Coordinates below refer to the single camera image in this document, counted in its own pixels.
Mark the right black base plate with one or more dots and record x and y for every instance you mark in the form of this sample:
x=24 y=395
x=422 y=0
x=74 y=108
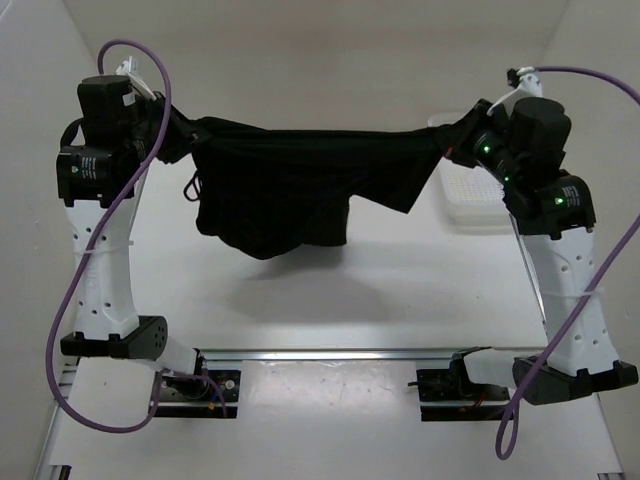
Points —
x=445 y=395

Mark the aluminium right rail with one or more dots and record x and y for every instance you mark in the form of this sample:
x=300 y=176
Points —
x=530 y=269

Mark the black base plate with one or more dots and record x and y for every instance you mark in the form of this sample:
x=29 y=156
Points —
x=182 y=398
x=445 y=395

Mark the aluminium front rail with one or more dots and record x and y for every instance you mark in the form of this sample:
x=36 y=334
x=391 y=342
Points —
x=282 y=355

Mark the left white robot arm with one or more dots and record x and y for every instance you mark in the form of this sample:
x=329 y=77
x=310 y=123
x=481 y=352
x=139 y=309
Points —
x=99 y=183

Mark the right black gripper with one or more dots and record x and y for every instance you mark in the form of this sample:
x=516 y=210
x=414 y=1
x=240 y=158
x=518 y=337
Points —
x=483 y=117

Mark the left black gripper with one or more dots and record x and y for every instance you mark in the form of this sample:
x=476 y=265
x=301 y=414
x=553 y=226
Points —
x=147 y=106

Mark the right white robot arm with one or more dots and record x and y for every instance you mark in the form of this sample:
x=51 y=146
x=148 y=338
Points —
x=556 y=220

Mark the white plastic basket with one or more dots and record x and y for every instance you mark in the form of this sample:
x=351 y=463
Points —
x=472 y=199

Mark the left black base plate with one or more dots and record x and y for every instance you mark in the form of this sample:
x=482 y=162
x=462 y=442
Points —
x=182 y=398

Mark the black shorts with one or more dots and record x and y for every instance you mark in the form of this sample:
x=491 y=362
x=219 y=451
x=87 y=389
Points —
x=266 y=192

